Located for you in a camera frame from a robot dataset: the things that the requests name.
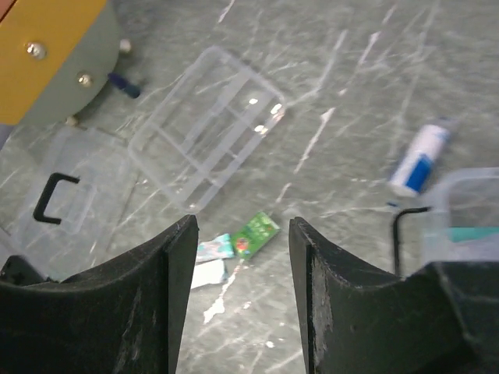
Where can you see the clear first aid box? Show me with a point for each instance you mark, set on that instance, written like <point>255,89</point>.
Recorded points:
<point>459,219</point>

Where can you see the clear compartment tray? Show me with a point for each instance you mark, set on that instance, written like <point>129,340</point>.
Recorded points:
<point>198,137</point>

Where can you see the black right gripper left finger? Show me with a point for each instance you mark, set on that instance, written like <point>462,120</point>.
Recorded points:
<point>123,316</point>

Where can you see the small green box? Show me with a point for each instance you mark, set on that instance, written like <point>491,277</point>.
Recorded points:
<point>254,235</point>

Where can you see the clear lid with black handle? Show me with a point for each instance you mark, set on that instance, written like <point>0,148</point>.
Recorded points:
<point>77,196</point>

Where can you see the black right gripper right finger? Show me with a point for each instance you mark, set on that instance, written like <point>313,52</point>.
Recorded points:
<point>357,318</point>

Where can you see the teal white tube box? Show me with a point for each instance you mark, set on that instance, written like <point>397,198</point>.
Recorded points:
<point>218,248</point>

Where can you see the white flat packet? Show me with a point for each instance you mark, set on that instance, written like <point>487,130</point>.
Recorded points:
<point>211,272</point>

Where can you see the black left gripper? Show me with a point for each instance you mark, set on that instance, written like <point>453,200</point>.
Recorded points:
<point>18,271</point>

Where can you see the cream cylinder with orange face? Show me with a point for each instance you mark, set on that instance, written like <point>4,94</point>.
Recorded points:
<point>55,58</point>

